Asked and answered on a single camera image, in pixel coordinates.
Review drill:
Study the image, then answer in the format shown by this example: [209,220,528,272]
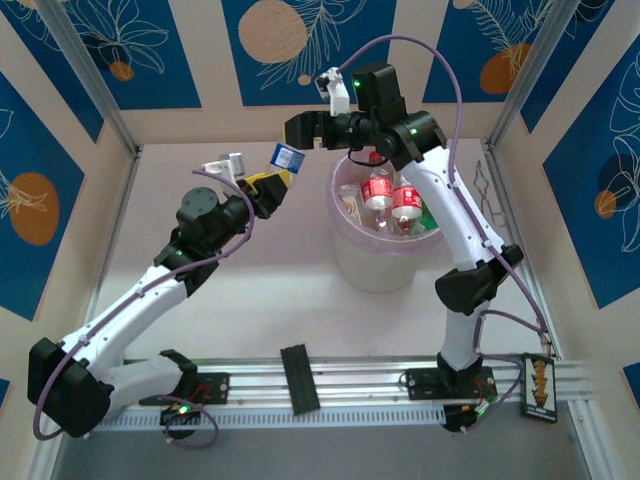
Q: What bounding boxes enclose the clear bottle blue cap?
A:
[268,142,307,177]

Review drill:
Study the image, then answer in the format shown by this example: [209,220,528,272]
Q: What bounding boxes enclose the white plastic bin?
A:
[329,149,445,295]

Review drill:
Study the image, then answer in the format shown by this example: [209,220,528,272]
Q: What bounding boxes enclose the left controller board with LED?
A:
[159,402,202,426]

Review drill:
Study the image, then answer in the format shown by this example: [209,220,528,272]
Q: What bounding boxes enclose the controller board with led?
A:
[159,402,202,426]
[442,403,494,434]

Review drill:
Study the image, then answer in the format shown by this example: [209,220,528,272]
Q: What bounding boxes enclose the right controller board with LED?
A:
[442,403,494,434]

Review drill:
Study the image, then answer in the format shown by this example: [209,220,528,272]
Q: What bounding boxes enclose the black card orange print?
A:
[519,352,559,424]

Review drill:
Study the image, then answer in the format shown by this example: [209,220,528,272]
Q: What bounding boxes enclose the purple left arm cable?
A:
[32,168,256,450]

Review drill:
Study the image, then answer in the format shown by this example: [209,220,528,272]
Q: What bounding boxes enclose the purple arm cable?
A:
[338,34,551,436]
[32,168,256,450]

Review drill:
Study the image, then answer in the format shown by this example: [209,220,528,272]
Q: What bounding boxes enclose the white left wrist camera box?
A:
[201,151,247,185]

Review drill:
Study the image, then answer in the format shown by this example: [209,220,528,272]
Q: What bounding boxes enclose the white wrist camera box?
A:
[317,68,353,115]
[201,151,247,185]

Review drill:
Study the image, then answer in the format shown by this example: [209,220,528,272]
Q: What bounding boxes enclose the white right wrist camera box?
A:
[317,68,353,115]

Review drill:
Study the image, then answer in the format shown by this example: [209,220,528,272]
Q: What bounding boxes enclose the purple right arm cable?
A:
[338,34,551,436]

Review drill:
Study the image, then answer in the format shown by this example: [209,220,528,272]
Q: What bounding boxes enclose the aluminium table side rail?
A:
[485,142,561,361]
[74,149,142,371]

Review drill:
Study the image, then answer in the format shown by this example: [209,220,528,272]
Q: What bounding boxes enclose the metal wire tongs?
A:
[471,158,507,227]

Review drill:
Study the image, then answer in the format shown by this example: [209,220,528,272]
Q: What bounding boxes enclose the aluminium frame post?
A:
[37,0,141,159]
[484,0,584,151]

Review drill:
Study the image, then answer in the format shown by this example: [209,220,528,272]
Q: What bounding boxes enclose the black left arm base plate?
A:
[138,371,230,406]

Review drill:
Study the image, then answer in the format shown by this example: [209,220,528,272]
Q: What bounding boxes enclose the black rail bracket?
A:
[279,342,321,415]

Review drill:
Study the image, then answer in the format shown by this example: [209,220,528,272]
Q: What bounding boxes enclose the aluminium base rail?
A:
[42,355,596,409]

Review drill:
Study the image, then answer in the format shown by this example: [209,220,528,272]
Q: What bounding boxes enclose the white slotted cable duct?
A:
[94,405,446,434]

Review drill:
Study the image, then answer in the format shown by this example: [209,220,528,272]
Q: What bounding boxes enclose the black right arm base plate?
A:
[404,368,499,402]

